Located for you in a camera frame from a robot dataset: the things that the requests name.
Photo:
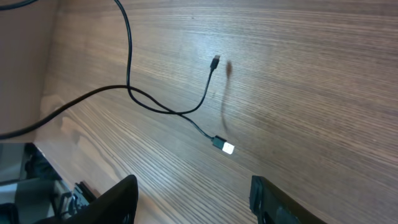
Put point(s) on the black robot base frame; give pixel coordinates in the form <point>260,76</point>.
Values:
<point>33,192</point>

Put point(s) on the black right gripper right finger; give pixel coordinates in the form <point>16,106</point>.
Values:
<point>272,205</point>

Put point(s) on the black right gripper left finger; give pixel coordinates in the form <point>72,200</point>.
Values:
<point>117,205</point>

